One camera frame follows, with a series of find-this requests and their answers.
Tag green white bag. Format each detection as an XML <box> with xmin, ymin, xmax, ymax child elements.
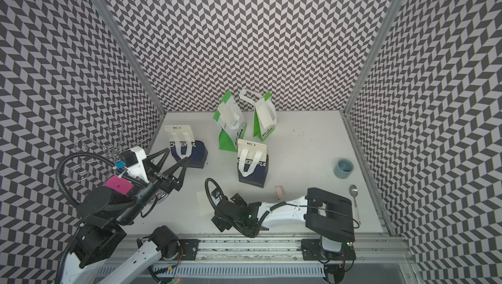
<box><xmin>239</xmin><ymin>89</ymin><xmax>277</xmax><ymax>141</ymax></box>
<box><xmin>213</xmin><ymin>90</ymin><xmax>247</xmax><ymax>152</ymax></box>

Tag aluminium corner post left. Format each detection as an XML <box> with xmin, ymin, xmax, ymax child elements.
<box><xmin>91</xmin><ymin>0</ymin><xmax>166</xmax><ymax>115</ymax></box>

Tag grey blue cup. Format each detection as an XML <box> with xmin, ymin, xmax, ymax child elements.
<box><xmin>333</xmin><ymin>159</ymin><xmax>354</xmax><ymax>179</ymax></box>

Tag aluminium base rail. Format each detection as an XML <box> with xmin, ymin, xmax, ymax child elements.
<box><xmin>181</xmin><ymin>233</ymin><xmax>415</xmax><ymax>264</ymax></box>

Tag small pink stapler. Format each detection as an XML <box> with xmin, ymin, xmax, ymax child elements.
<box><xmin>275</xmin><ymin>186</ymin><xmax>283</xmax><ymax>200</ymax></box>

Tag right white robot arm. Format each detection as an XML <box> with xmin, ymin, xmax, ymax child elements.
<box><xmin>204</xmin><ymin>178</ymin><xmax>358</xmax><ymax>263</ymax></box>

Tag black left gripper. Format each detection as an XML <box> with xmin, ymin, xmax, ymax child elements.
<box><xmin>116</xmin><ymin>147</ymin><xmax>190</xmax><ymax>225</ymax></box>

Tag white vented cable duct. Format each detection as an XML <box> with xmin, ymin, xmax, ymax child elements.
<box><xmin>95</xmin><ymin>264</ymin><xmax>327</xmax><ymax>279</ymax></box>

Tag metal spoon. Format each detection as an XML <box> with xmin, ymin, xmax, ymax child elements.
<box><xmin>349</xmin><ymin>184</ymin><xmax>361</xmax><ymax>223</ymax></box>

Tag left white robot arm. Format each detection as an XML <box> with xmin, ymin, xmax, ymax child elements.
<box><xmin>54</xmin><ymin>146</ymin><xmax>190</xmax><ymax>283</ymax></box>

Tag silver wire stand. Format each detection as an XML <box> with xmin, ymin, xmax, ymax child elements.
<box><xmin>69</xmin><ymin>121</ymin><xmax>148</xmax><ymax>188</ymax></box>

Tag aluminium corner post right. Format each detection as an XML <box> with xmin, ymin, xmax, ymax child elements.
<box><xmin>343</xmin><ymin>0</ymin><xmax>404</xmax><ymax>115</ymax></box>

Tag pink plastic cup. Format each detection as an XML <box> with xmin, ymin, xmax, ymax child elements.
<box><xmin>105</xmin><ymin>176</ymin><xmax>134</xmax><ymax>195</ymax></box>

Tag navy cream cheerful bag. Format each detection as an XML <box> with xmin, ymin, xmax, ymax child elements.
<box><xmin>163</xmin><ymin>125</ymin><xmax>208</xmax><ymax>169</ymax></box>
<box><xmin>237</xmin><ymin>139</ymin><xmax>269</xmax><ymax>188</ymax></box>

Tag green white bag front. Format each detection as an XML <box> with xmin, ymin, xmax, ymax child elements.
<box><xmin>213</xmin><ymin>90</ymin><xmax>247</xmax><ymax>152</ymax></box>

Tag aluminium corner post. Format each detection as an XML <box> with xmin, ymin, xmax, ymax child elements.
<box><xmin>91</xmin><ymin>0</ymin><xmax>166</xmax><ymax>115</ymax></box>
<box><xmin>343</xmin><ymin>0</ymin><xmax>404</xmax><ymax>115</ymax></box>

